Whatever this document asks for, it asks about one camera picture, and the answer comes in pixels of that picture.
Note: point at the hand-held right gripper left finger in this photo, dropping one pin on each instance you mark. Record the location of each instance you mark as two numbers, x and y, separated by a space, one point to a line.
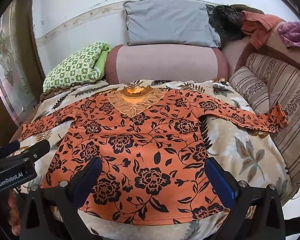
90 177

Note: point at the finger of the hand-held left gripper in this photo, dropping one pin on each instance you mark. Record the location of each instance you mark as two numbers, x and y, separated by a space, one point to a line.
7 148
41 147

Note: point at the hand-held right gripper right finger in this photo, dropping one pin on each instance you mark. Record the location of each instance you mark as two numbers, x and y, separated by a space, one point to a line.
220 180

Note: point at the orange floral shirt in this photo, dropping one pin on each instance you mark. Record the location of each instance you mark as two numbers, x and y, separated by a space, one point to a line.
145 155

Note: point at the leaf print blanket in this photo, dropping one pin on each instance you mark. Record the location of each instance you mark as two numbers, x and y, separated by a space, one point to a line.
240 150

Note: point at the wooden door with glass panel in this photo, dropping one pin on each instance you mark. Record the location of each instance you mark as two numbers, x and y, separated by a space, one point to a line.
20 67

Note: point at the green patterned folded quilt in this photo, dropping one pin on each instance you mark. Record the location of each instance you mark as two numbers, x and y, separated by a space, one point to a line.
75 67

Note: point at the small striped pillow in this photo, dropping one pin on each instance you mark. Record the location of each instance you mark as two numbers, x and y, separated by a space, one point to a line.
250 90

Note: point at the large striped cushion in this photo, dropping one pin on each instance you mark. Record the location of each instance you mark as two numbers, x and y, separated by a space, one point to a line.
290 105

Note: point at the pink bolster cushion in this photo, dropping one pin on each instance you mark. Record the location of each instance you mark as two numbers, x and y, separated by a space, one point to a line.
165 65

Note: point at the brown sofa armrest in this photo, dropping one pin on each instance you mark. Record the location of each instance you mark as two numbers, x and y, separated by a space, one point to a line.
277 50

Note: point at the black fur garment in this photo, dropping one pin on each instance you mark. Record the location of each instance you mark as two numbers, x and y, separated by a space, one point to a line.
227 25

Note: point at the orange cloth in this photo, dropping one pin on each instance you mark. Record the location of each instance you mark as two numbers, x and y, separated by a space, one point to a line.
260 27

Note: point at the purple cloth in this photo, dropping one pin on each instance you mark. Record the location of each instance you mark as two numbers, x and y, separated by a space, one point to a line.
295 33

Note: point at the grey pillow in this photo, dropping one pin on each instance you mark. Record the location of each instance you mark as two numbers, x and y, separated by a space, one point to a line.
170 22

